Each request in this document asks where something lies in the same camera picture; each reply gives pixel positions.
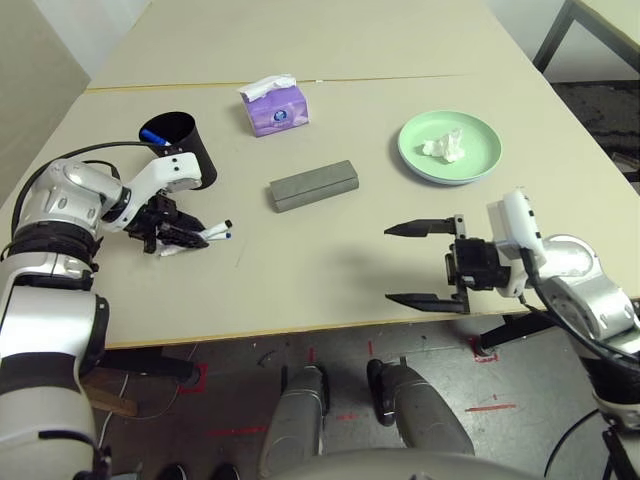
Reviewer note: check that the wooden plank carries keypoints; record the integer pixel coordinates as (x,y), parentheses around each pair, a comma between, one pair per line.
(110,400)

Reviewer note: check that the grey robot torso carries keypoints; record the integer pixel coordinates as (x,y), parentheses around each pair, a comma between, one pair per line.
(400,467)

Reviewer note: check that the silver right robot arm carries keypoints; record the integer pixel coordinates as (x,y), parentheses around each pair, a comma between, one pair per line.
(575,280)

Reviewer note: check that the white marker black cap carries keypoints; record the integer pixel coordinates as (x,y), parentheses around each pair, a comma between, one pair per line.
(217,227)

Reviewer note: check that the grey robot left leg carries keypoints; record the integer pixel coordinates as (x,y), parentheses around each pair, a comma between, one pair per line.
(300,415)

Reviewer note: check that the black shoe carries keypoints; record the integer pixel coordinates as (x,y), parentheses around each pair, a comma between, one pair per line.
(170,472)
(225,472)

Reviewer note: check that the grey robot leg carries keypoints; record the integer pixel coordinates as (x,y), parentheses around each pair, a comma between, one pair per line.
(425,415)
(300,415)

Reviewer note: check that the grey glasses case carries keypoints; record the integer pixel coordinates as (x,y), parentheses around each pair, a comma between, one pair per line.
(315,187)

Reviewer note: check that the light blue plate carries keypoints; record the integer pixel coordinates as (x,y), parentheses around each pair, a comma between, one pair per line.
(445,182)

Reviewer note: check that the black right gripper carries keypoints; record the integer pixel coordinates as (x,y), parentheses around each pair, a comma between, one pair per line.
(477,265)

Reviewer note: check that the black table foot bar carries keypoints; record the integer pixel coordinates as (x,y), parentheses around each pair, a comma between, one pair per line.
(150,367)
(510,332)

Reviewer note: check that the purple tissue pack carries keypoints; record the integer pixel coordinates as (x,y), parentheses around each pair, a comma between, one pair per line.
(280,117)

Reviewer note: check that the side table black frame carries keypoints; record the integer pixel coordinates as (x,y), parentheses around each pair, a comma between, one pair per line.
(555,35)

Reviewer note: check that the grey robot right leg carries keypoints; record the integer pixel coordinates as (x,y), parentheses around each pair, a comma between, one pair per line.
(425,415)

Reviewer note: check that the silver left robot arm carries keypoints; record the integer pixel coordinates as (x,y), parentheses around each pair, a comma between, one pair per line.
(65,200)

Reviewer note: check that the black plastic cup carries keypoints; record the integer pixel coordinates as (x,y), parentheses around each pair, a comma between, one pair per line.
(205,160)

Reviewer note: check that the white tissue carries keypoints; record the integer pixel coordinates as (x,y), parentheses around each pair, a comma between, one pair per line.
(445,147)

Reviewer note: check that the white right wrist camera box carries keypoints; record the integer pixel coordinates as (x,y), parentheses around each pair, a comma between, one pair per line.
(517,215)

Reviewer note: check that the short blue marker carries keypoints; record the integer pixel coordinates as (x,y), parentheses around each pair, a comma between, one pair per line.
(150,135)

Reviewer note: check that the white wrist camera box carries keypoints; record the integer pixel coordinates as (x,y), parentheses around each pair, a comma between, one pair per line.
(165,170)
(517,215)

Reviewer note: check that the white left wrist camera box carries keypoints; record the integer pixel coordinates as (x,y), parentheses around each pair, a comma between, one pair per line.
(165,170)

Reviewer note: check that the light green plate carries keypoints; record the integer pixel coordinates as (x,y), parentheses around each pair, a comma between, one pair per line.
(475,135)

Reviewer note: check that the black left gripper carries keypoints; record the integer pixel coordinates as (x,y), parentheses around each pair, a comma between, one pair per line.
(157,217)

